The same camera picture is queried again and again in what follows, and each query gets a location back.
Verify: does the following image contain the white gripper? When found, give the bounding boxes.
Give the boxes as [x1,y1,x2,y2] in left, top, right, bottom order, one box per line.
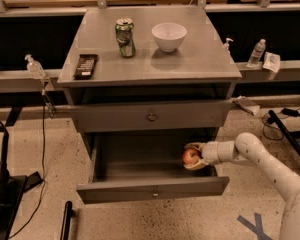
[184,142,220,171]

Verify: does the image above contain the red apple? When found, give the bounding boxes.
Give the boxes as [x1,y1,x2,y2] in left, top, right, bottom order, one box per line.
[182,148,200,165]

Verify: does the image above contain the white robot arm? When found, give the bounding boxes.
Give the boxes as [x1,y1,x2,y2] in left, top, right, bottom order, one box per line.
[182,132,300,240]

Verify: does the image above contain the grey upper drawer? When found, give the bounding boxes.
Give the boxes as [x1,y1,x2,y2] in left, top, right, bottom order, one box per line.
[70,100,231,132]

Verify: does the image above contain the grey open middle drawer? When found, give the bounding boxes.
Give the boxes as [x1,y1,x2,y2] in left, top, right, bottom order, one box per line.
[77,128,229,204]

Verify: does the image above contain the grey drawer cabinet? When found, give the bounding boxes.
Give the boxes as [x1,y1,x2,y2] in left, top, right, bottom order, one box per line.
[58,6,241,150]

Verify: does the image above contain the black chair leg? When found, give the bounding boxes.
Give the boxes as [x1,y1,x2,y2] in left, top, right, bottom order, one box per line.
[268,110,300,157]

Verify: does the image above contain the small white pump bottle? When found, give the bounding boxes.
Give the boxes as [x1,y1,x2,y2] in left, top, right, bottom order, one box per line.
[223,37,234,54]

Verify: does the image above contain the white wipes packet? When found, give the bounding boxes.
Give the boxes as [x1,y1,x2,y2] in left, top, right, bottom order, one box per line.
[263,52,281,73]

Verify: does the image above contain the clear water bottle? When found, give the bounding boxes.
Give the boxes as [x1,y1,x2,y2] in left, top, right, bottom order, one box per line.
[247,39,266,68]

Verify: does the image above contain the white bowl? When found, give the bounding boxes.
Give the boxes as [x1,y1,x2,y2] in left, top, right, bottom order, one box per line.
[151,23,187,52]

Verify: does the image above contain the black floor bar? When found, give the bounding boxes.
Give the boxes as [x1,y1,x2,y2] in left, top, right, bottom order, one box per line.
[60,201,74,240]

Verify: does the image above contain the black remote control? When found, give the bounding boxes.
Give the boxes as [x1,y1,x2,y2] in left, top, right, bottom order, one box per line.
[73,54,99,80]

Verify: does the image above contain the green soda can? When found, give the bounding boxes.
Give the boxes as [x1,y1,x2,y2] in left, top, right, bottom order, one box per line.
[115,18,136,58]

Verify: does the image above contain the clear sanitizer pump bottle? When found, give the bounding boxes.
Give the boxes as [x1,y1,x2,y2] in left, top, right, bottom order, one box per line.
[25,54,46,79]

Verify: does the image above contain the black stand base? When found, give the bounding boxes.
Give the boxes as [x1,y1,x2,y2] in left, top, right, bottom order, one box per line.
[0,121,43,240]

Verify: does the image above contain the black power adapter cable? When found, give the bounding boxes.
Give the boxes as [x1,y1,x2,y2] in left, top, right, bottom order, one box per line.
[261,107,300,142]

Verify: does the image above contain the black hanging cable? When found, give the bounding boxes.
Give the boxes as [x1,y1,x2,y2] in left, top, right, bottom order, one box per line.
[8,90,48,240]

